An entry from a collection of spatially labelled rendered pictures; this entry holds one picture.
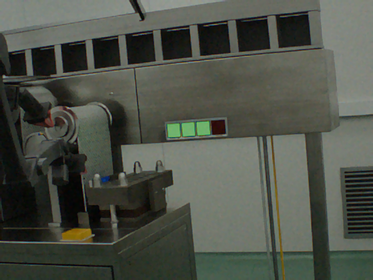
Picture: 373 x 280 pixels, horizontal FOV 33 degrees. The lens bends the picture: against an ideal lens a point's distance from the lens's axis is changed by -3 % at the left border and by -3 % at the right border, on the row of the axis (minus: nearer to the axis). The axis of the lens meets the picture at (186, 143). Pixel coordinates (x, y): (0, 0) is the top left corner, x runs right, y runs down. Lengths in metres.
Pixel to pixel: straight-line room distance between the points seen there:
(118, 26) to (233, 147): 2.46
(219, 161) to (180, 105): 2.47
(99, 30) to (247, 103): 0.68
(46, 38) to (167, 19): 0.55
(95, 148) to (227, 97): 0.52
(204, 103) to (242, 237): 2.65
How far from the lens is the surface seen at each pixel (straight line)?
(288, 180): 4.79
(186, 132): 2.46
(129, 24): 2.56
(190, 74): 2.44
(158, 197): 2.36
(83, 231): 2.06
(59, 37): 2.71
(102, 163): 2.44
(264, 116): 2.37
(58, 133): 2.31
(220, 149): 4.89
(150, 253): 2.21
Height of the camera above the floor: 1.34
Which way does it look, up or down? 5 degrees down
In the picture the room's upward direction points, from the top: 5 degrees counter-clockwise
